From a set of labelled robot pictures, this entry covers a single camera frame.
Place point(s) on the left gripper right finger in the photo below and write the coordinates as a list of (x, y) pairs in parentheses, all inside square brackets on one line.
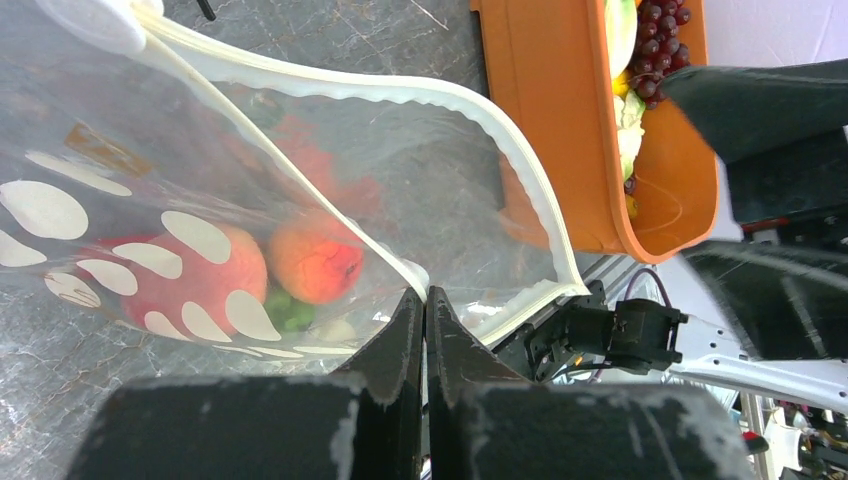
[(488, 422)]

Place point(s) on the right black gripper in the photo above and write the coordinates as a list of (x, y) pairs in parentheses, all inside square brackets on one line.
[(782, 302)]

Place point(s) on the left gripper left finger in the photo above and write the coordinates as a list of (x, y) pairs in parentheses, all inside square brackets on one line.
[(361, 421)]

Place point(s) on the pink peach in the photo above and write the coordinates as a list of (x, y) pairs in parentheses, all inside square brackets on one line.
[(212, 290), (315, 259)]

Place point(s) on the purple grape bunch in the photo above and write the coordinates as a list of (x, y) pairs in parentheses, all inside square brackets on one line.
[(658, 52)]

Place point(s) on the red chili pepper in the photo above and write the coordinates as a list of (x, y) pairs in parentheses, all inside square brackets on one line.
[(356, 198)]

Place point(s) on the clear dotted zip top bag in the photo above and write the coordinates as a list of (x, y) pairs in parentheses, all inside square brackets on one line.
[(117, 122)]

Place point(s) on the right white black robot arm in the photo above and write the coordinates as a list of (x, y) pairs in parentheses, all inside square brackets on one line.
[(640, 335)]

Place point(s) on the green pepper in bag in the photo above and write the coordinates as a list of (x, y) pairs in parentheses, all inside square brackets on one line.
[(288, 314)]

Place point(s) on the orange plastic food bin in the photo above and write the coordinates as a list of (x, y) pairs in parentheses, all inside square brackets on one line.
[(546, 65)]

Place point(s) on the pale green cabbage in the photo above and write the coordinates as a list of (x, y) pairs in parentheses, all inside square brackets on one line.
[(628, 113)]

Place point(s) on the green lettuce leaf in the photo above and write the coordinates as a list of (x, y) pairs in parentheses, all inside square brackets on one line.
[(621, 26)]

